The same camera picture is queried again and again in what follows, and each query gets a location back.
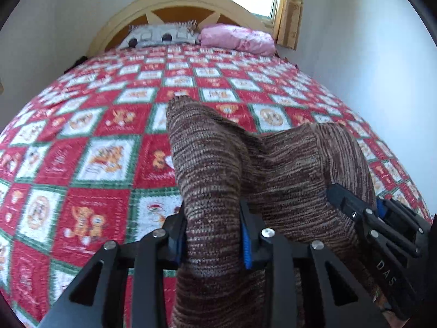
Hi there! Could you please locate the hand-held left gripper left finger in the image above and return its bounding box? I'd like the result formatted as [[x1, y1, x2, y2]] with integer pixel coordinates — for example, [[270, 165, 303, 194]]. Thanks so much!
[[37, 207, 188, 328]]

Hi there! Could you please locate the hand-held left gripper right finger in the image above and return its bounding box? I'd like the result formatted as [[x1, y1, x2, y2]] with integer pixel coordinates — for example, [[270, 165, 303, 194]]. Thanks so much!
[[239, 200, 390, 328]]

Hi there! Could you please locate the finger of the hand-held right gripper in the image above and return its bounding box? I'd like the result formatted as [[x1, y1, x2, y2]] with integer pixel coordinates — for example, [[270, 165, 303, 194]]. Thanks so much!
[[327, 183, 423, 259], [377, 196, 434, 237]]

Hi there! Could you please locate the brown knit sweater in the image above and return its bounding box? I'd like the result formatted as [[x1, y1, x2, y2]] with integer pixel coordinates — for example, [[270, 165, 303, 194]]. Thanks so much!
[[166, 96, 380, 328]]

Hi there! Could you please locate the red bear print blanket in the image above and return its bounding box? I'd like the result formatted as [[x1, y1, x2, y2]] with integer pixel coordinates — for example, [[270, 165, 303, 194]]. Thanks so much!
[[0, 44, 433, 328]]

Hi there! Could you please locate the pink pillow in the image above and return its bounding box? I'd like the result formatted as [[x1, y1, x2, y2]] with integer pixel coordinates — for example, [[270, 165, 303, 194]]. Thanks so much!
[[198, 24, 276, 56]]

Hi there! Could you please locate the yellow patterned curtain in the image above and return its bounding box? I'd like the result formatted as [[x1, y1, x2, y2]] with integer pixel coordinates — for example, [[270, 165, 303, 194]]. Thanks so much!
[[273, 0, 304, 50]]

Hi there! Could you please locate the dark object beside bed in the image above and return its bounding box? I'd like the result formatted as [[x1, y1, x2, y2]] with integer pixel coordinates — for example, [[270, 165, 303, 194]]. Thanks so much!
[[64, 56, 87, 73]]

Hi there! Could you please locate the grey patterned pillow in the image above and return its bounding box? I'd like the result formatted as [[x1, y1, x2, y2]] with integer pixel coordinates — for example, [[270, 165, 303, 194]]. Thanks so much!
[[118, 20, 200, 49]]

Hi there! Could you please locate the cream wooden headboard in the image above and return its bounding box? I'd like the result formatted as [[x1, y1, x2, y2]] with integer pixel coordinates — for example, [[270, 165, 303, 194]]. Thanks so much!
[[87, 0, 274, 57]]

